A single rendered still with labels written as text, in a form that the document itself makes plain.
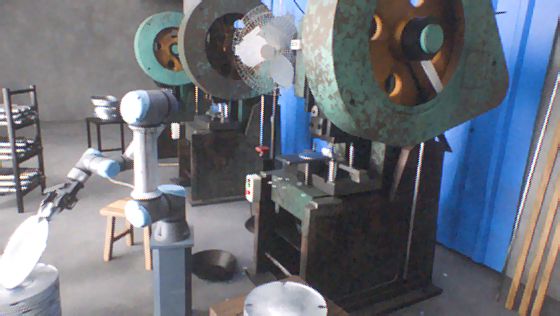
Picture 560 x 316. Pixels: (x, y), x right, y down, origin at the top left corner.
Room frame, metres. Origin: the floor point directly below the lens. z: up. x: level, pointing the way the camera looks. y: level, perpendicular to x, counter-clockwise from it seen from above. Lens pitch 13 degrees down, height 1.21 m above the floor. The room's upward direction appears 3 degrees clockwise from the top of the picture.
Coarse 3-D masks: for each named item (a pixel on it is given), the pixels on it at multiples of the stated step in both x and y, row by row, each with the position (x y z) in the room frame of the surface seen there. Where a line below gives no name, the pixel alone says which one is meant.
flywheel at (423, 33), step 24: (384, 0) 1.48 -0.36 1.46; (408, 0) 1.54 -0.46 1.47; (432, 0) 1.60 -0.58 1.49; (456, 0) 1.65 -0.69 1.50; (384, 24) 1.48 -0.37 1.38; (408, 24) 1.46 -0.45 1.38; (432, 24) 1.43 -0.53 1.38; (456, 24) 1.67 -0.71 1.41; (384, 48) 1.49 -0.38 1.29; (408, 48) 1.44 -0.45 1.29; (432, 48) 1.42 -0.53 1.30; (456, 48) 1.67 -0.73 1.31; (384, 72) 1.50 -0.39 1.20; (408, 72) 1.56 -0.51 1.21; (432, 72) 1.56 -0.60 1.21; (408, 96) 1.57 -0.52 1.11; (432, 96) 1.63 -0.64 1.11
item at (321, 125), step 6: (318, 108) 1.87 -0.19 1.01; (312, 114) 1.89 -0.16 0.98; (318, 114) 1.86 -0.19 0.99; (324, 114) 1.82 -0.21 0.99; (312, 120) 1.86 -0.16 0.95; (318, 120) 1.81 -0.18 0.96; (324, 120) 1.79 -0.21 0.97; (330, 120) 1.78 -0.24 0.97; (312, 126) 1.85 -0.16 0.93; (318, 126) 1.79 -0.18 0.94; (324, 126) 1.79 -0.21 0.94; (330, 126) 1.78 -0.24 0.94; (336, 126) 1.80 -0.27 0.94; (318, 132) 1.80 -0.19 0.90; (324, 132) 1.80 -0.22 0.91; (330, 132) 1.78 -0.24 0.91; (336, 132) 1.80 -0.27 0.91; (342, 132) 1.82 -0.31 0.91
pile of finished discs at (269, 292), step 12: (264, 288) 1.27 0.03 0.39; (276, 288) 1.27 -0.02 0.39; (288, 288) 1.28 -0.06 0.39; (300, 288) 1.28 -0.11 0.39; (252, 300) 1.19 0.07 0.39; (264, 300) 1.20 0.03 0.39; (276, 300) 1.19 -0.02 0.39; (288, 300) 1.19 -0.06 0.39; (300, 300) 1.20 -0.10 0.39; (312, 300) 1.21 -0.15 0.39; (324, 300) 1.21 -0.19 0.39; (252, 312) 1.13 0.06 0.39; (264, 312) 1.13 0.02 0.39; (276, 312) 1.12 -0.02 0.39; (288, 312) 1.13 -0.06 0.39; (300, 312) 1.13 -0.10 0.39; (312, 312) 1.14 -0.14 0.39; (324, 312) 1.15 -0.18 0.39
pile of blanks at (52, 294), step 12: (48, 288) 1.32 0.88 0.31; (36, 300) 1.27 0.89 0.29; (48, 300) 1.32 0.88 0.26; (60, 300) 1.42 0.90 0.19; (0, 312) 1.21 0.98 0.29; (12, 312) 1.23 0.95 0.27; (24, 312) 1.25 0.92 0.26; (36, 312) 1.27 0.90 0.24; (48, 312) 1.31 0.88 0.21; (60, 312) 1.41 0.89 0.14
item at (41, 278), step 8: (40, 264) 1.49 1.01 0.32; (32, 272) 1.43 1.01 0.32; (40, 272) 1.43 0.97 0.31; (48, 272) 1.43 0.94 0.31; (56, 272) 1.43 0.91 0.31; (32, 280) 1.36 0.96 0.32; (40, 280) 1.37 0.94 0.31; (48, 280) 1.37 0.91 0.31; (56, 280) 1.38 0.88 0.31; (0, 288) 1.30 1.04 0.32; (8, 288) 1.30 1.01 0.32; (16, 288) 1.30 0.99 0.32; (24, 288) 1.31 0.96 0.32; (32, 288) 1.32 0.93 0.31; (40, 288) 1.32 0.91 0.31; (0, 296) 1.26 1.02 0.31; (8, 296) 1.26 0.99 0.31; (16, 296) 1.26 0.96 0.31; (24, 296) 1.27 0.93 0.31; (32, 296) 1.26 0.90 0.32; (0, 304) 1.21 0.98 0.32; (8, 304) 1.21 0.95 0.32
